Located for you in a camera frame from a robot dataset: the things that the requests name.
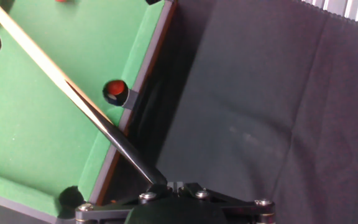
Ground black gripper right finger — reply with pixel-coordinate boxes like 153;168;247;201
178;182;276;224

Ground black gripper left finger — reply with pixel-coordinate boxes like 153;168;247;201
75;183;169;224

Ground wooden pool cue black butt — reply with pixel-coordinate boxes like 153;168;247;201
0;0;168;187

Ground mini green pool table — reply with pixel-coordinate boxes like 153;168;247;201
0;0;178;224

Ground plain red pool ball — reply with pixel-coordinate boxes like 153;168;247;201
106;80;127;96

